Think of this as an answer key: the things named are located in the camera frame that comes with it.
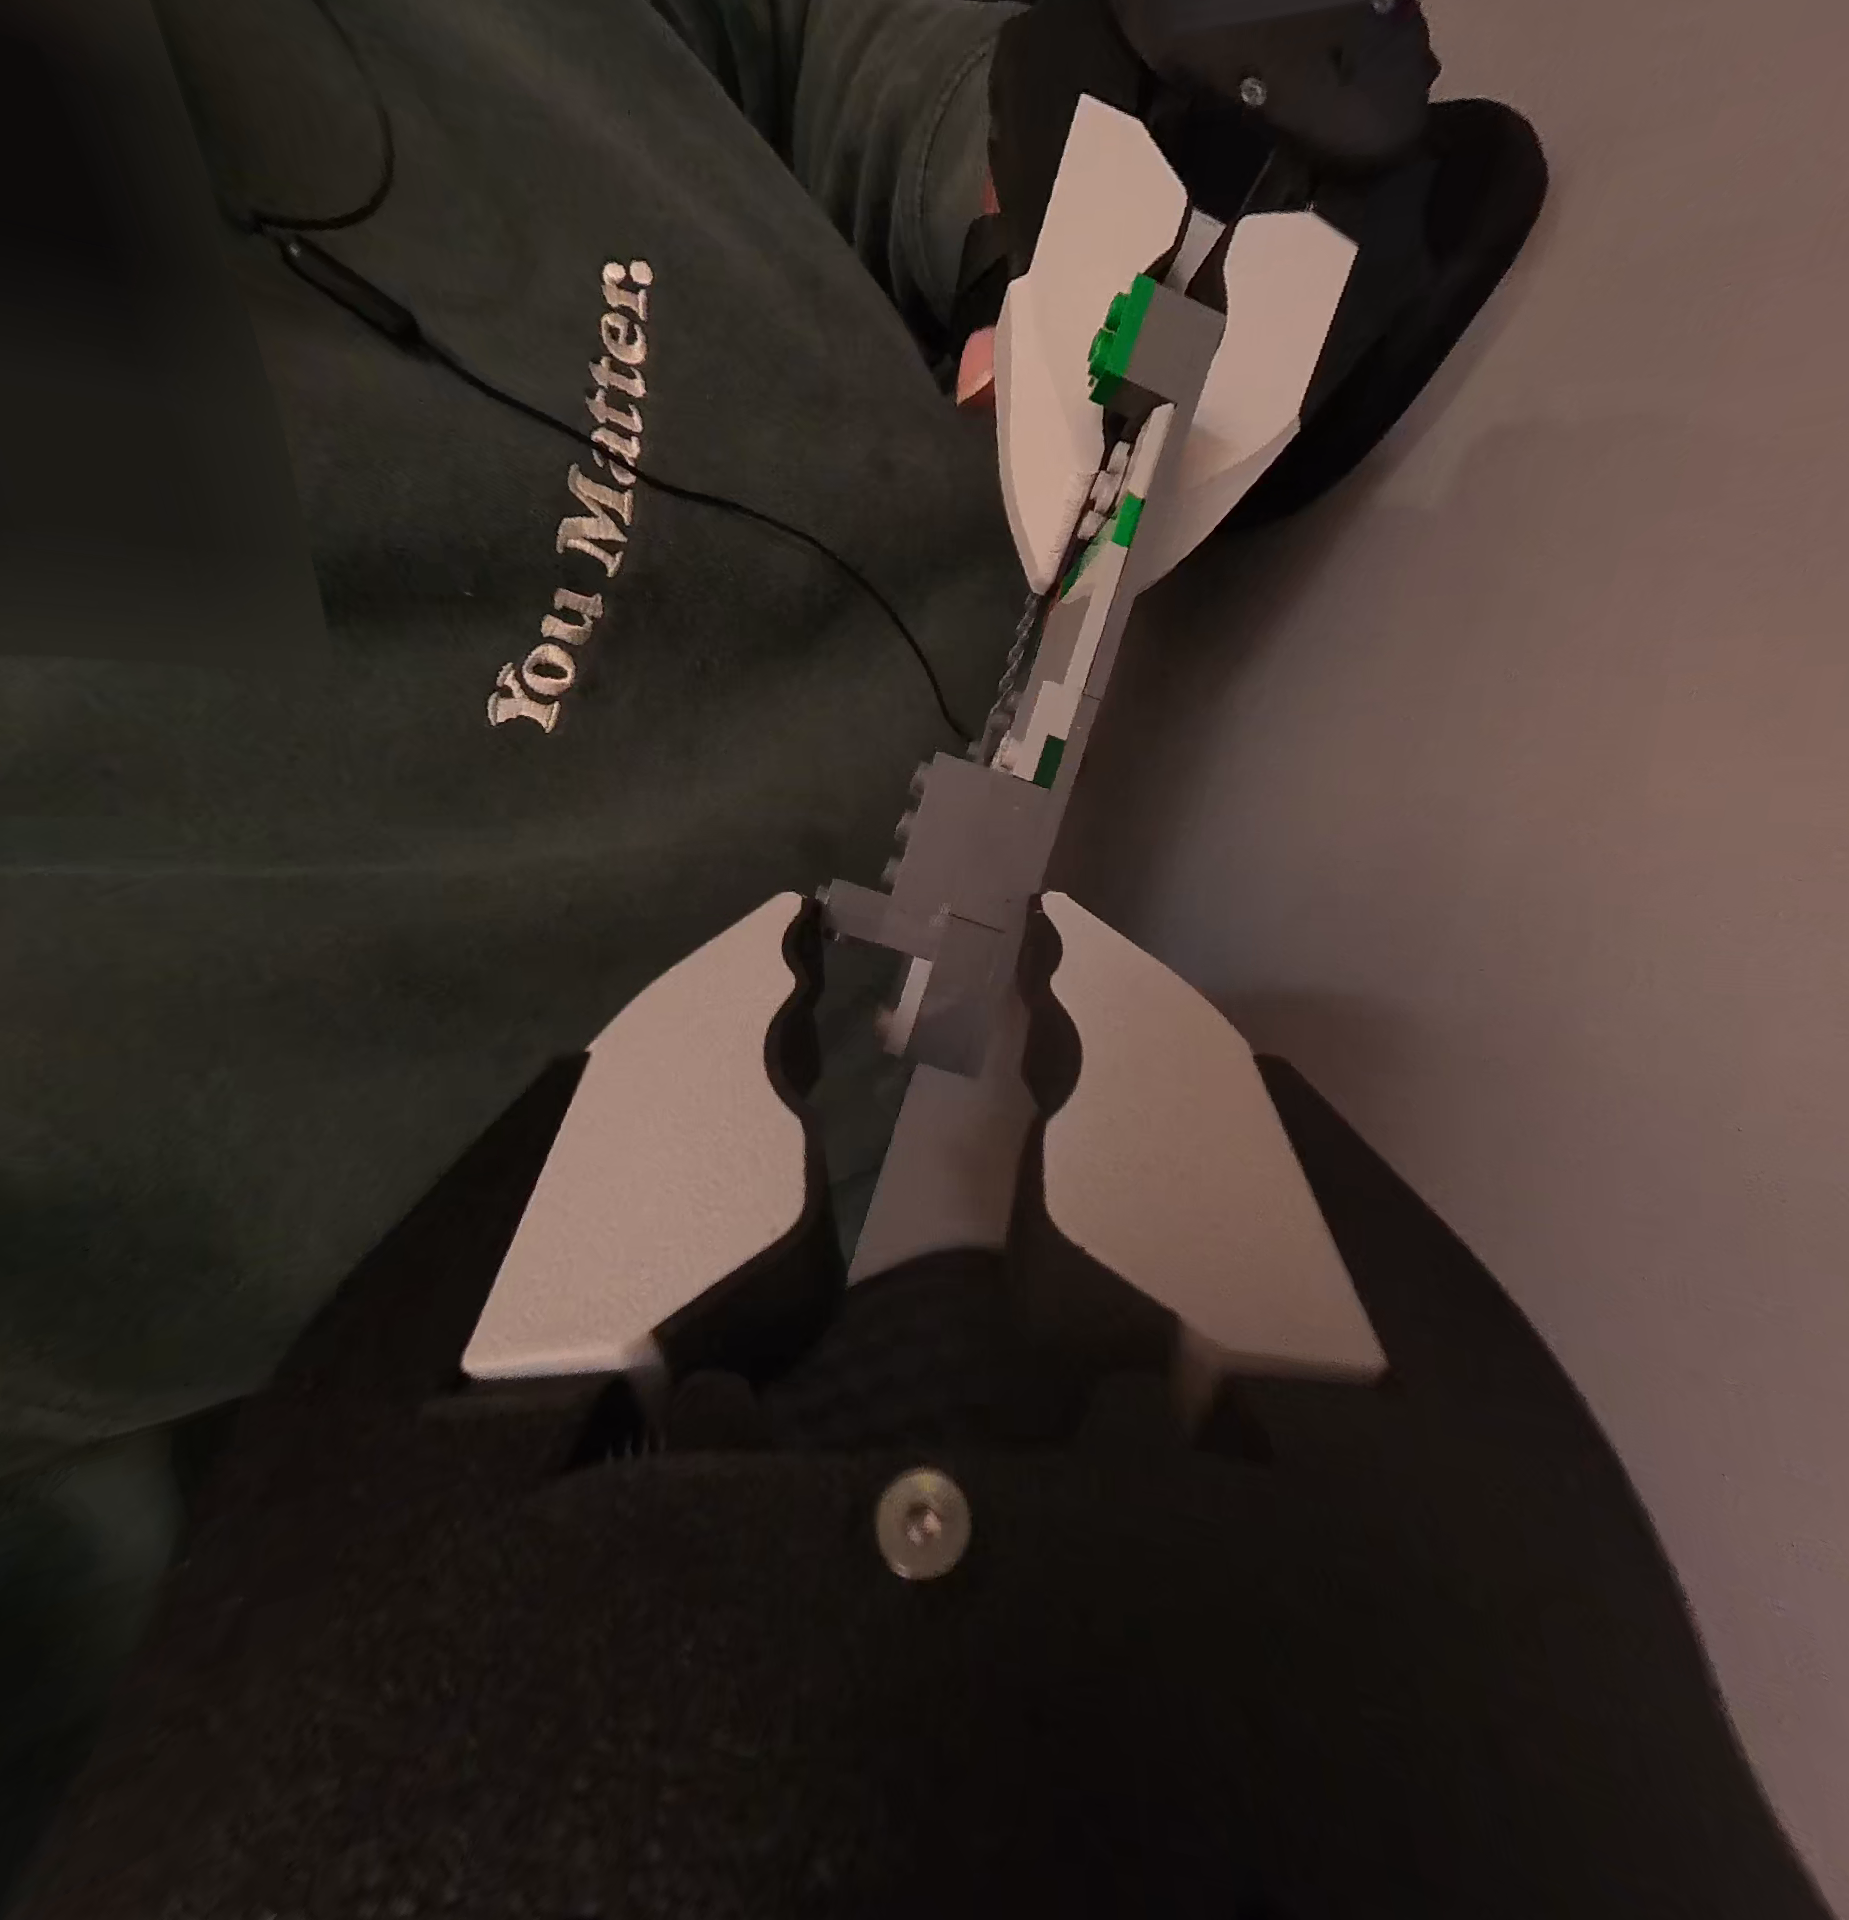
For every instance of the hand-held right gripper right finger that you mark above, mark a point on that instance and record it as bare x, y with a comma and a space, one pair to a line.
1208, 1196

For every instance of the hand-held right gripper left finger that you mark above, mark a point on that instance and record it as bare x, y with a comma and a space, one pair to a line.
652, 1196

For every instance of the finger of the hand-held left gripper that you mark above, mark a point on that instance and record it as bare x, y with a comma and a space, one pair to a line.
1282, 342
1047, 357

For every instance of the grey toy brick baseplate model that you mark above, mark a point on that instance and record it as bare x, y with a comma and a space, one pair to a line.
998, 842

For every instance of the person's left forearm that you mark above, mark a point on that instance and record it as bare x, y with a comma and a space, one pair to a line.
900, 121

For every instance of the person's left hand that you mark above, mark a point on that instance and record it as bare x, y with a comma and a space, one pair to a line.
976, 375

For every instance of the person's green sweater torso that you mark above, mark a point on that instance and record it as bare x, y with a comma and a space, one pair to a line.
335, 898

